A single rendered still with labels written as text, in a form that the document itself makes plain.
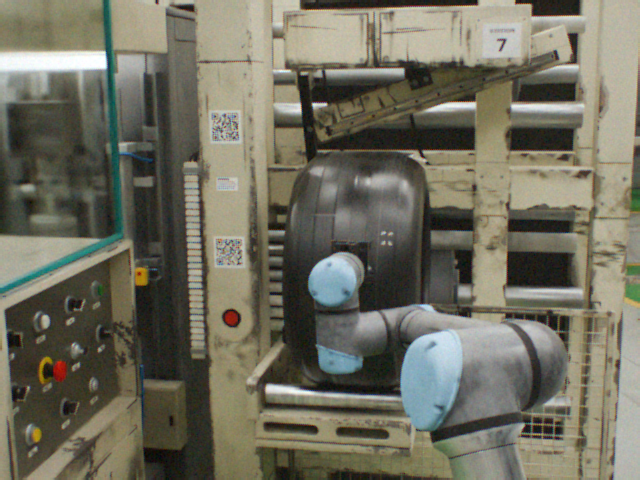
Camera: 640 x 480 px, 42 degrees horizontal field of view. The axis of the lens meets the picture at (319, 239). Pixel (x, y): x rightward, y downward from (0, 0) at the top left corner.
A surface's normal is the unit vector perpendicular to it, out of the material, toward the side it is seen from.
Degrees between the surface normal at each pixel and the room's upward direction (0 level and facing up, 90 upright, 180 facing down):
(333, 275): 85
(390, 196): 45
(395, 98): 90
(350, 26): 90
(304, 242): 68
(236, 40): 90
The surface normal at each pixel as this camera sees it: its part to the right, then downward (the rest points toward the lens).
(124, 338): -0.18, 0.19
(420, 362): -0.94, -0.04
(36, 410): 0.98, 0.03
